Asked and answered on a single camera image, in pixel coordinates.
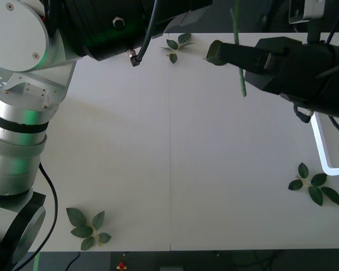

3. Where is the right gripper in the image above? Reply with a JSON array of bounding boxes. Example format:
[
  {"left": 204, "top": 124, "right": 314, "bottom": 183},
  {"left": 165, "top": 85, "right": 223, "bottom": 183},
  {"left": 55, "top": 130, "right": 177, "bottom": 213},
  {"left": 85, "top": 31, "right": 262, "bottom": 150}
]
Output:
[{"left": 218, "top": 36, "right": 334, "bottom": 97}]

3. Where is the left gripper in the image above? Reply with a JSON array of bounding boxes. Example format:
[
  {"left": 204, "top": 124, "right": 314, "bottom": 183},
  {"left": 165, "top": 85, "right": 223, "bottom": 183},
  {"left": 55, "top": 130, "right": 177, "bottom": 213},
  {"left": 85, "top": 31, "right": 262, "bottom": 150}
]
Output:
[{"left": 151, "top": 0, "right": 214, "bottom": 39}]

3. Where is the red artificial rose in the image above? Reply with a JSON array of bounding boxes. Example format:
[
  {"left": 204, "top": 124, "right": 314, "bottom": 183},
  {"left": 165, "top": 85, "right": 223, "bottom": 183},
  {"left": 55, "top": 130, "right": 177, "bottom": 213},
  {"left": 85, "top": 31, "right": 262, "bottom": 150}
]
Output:
[{"left": 229, "top": 0, "right": 247, "bottom": 98}]

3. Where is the green leaf sprig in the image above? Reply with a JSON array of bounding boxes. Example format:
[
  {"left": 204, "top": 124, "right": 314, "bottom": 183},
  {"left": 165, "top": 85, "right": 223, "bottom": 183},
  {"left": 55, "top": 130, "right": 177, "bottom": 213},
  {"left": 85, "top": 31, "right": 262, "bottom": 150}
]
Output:
[
  {"left": 288, "top": 162, "right": 339, "bottom": 208},
  {"left": 66, "top": 207, "right": 112, "bottom": 251},
  {"left": 159, "top": 32, "right": 196, "bottom": 64}
]

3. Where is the large single green leaf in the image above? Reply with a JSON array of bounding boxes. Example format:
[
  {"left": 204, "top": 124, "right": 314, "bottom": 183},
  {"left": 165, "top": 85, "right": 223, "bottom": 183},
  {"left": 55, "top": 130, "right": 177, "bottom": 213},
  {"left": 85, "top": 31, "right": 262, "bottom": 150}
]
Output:
[{"left": 202, "top": 40, "right": 229, "bottom": 67}]

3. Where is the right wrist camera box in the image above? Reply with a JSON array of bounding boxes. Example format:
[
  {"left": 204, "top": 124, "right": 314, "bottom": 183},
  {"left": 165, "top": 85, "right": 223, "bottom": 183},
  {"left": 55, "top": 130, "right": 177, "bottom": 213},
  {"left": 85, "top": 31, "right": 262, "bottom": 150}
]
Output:
[{"left": 288, "top": 0, "right": 326, "bottom": 25}]

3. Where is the black floor cable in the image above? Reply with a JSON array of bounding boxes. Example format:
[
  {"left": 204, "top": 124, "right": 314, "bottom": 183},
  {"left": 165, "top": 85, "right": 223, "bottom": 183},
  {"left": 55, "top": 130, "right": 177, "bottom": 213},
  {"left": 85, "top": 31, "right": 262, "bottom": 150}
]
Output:
[{"left": 66, "top": 252, "right": 80, "bottom": 271}]

